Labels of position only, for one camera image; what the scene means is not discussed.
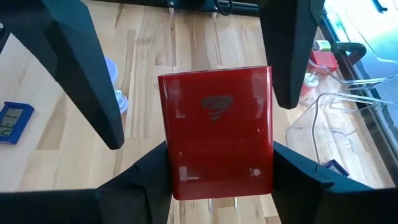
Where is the purple rectangular block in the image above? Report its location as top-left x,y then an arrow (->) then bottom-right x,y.
324,159 -> 349,177

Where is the clear plastic bin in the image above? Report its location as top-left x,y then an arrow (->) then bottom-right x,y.
285,91 -> 398,190
306,46 -> 398,94

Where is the red wall charger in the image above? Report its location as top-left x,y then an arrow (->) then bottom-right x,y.
157,65 -> 275,215

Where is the black cable clamp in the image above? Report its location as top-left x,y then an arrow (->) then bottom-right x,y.
335,42 -> 368,65

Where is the small white cube charger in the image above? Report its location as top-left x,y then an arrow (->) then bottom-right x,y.
303,72 -> 320,88

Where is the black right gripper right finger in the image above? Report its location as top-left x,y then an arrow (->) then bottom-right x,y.
272,141 -> 398,224

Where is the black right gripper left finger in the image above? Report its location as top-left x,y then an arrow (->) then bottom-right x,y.
0,141 -> 174,224

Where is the black digital clock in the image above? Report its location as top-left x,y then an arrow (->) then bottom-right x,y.
0,101 -> 35,146

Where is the red rectangular power block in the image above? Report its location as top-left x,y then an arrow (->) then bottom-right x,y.
310,49 -> 339,73

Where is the lavender sand hourglass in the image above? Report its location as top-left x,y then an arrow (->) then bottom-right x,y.
104,57 -> 129,115

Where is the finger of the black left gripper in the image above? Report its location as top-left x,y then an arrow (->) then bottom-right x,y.
0,0 -> 126,151
257,0 -> 326,110

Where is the green wall charger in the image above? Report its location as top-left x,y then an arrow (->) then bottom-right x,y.
313,39 -> 332,52

